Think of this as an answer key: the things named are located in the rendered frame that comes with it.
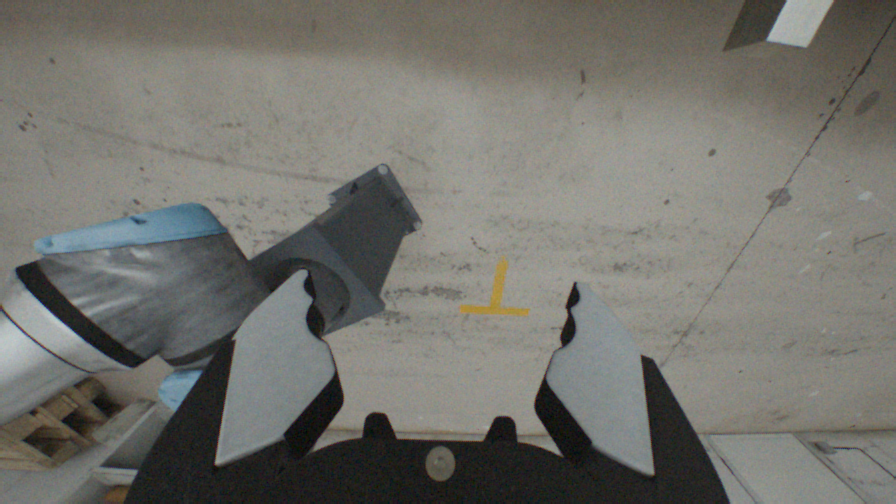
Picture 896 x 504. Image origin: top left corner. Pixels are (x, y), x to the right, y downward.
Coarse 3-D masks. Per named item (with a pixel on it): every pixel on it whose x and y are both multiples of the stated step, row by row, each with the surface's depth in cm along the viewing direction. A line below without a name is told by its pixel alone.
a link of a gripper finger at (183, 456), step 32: (224, 352) 7; (224, 384) 6; (192, 416) 6; (160, 448) 5; (192, 448) 5; (288, 448) 6; (160, 480) 4; (192, 480) 4; (224, 480) 5; (256, 480) 5
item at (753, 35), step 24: (768, 0) 14; (792, 0) 13; (816, 0) 13; (744, 24) 16; (768, 24) 14; (792, 24) 14; (816, 24) 14; (744, 48) 16; (768, 48) 15; (792, 48) 15
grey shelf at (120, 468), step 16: (160, 400) 169; (144, 416) 159; (160, 416) 170; (128, 432) 150; (144, 432) 160; (160, 432) 170; (112, 448) 142; (128, 448) 151; (144, 448) 160; (96, 464) 135; (112, 464) 143; (128, 464) 151; (80, 480) 128; (96, 480) 136; (112, 480) 136; (128, 480) 135; (64, 496) 123; (80, 496) 129; (96, 496) 135
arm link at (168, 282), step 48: (48, 240) 22; (96, 240) 23; (144, 240) 25; (192, 240) 28; (48, 288) 21; (96, 288) 23; (144, 288) 25; (192, 288) 28; (240, 288) 33; (0, 336) 20; (48, 336) 21; (96, 336) 22; (144, 336) 25; (192, 336) 29; (0, 384) 19; (48, 384) 22
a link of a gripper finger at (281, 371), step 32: (288, 288) 10; (256, 320) 8; (288, 320) 8; (256, 352) 7; (288, 352) 7; (320, 352) 7; (256, 384) 6; (288, 384) 6; (320, 384) 6; (224, 416) 6; (256, 416) 6; (288, 416) 6; (320, 416) 6; (224, 448) 5; (256, 448) 5
